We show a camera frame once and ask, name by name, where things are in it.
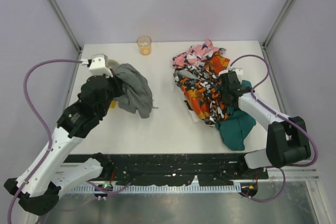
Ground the black orange camouflage cloth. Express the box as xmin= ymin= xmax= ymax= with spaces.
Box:
xmin=173 ymin=65 xmax=229 ymax=126

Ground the teal cloth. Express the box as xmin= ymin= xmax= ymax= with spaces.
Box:
xmin=215 ymin=79 xmax=257 ymax=152

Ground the grey cloth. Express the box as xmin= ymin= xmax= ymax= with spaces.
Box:
xmin=112 ymin=63 xmax=154 ymax=119

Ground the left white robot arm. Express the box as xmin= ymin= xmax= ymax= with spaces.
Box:
xmin=4 ymin=76 xmax=124 ymax=216

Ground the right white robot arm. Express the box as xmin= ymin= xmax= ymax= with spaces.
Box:
xmin=219 ymin=70 xmax=311 ymax=169

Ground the orange brown patterned cloth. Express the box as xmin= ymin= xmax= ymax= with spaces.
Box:
xmin=205 ymin=52 xmax=230 ymax=75

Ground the white cloth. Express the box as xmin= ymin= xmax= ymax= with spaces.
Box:
xmin=184 ymin=100 xmax=200 ymax=123

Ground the pink patterned cloth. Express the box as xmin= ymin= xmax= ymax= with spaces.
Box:
xmin=172 ymin=39 xmax=226 ymax=68

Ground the yellow cube block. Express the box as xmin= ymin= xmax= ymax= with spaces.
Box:
xmin=110 ymin=101 xmax=117 ymax=109

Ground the grey ceramic bowl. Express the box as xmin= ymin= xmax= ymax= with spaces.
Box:
xmin=108 ymin=59 xmax=119 ymax=69

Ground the orange translucent plastic cup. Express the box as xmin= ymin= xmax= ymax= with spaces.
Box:
xmin=136 ymin=35 xmax=152 ymax=56

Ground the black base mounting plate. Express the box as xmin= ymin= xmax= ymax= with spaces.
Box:
xmin=62 ymin=153 xmax=268 ymax=187

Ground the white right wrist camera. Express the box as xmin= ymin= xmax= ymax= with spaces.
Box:
xmin=218 ymin=67 xmax=244 ymax=76

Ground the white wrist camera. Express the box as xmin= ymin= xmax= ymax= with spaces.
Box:
xmin=80 ymin=54 xmax=113 ymax=77
xmin=218 ymin=67 xmax=244 ymax=76

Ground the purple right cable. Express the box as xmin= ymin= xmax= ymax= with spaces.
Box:
xmin=229 ymin=55 xmax=320 ymax=201

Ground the purple cable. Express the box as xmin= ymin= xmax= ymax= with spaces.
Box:
xmin=6 ymin=58 xmax=83 ymax=224
xmin=229 ymin=55 xmax=320 ymax=201

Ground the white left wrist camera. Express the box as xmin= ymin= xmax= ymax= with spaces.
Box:
xmin=80 ymin=54 xmax=113 ymax=77

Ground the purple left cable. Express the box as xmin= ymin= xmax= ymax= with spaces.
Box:
xmin=6 ymin=58 xmax=83 ymax=224

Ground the white slotted cable duct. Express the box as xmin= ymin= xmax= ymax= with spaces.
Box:
xmin=70 ymin=183 xmax=241 ymax=194

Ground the left aluminium frame post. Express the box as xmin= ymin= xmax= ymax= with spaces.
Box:
xmin=47 ymin=0 xmax=82 ymax=53

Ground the aluminium frame post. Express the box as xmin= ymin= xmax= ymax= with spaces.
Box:
xmin=261 ymin=0 xmax=296 ymax=50
xmin=47 ymin=0 xmax=82 ymax=53

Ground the right aluminium frame post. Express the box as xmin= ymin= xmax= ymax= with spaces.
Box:
xmin=261 ymin=0 xmax=296 ymax=50

